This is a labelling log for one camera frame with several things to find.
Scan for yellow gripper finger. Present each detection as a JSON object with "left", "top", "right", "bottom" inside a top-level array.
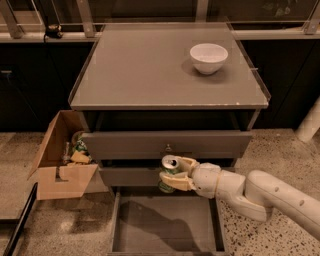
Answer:
[
  {"left": 178, "top": 157, "right": 199, "bottom": 177},
  {"left": 160, "top": 172, "right": 196, "bottom": 192}
]

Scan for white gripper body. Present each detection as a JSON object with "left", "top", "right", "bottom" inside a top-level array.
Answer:
[{"left": 192, "top": 163, "right": 221, "bottom": 199}]

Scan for green soda can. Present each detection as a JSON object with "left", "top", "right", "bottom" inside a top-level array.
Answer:
[{"left": 158, "top": 155, "right": 180, "bottom": 194}]

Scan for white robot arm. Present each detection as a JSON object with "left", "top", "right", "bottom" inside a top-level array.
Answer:
[{"left": 159, "top": 155, "right": 320, "bottom": 240}]

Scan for brass top drawer knob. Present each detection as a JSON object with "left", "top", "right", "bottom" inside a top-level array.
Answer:
[{"left": 165, "top": 144, "right": 173, "bottom": 152}]

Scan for grey open bottom drawer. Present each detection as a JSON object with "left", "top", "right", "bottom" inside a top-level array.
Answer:
[{"left": 108, "top": 191, "right": 228, "bottom": 256}]

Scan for grey middle drawer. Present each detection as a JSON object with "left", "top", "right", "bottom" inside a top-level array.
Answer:
[{"left": 99, "top": 159, "right": 162, "bottom": 187}]

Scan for grey top drawer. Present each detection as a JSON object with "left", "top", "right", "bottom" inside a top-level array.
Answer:
[{"left": 83, "top": 130, "right": 252, "bottom": 160}]

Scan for grey drawer cabinet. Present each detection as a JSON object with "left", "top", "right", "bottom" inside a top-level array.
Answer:
[{"left": 67, "top": 21, "right": 271, "bottom": 256}]

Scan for yellow sponge in box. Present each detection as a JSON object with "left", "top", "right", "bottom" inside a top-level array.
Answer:
[{"left": 71, "top": 151, "right": 90, "bottom": 164}]

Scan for green bag in box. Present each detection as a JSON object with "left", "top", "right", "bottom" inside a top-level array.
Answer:
[{"left": 72, "top": 134, "right": 88, "bottom": 155}]

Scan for white ceramic bowl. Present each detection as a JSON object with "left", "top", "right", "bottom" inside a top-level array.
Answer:
[{"left": 190, "top": 43, "right": 228, "bottom": 75}]

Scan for cardboard box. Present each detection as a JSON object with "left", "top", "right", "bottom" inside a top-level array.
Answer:
[{"left": 28, "top": 110, "right": 97, "bottom": 200}]

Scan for black bar on floor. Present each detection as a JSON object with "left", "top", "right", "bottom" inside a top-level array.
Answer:
[{"left": 0, "top": 183, "right": 38, "bottom": 256}]

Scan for small dark device on ledge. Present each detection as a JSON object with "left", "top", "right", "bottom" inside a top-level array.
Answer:
[{"left": 45, "top": 24, "right": 63, "bottom": 39}]

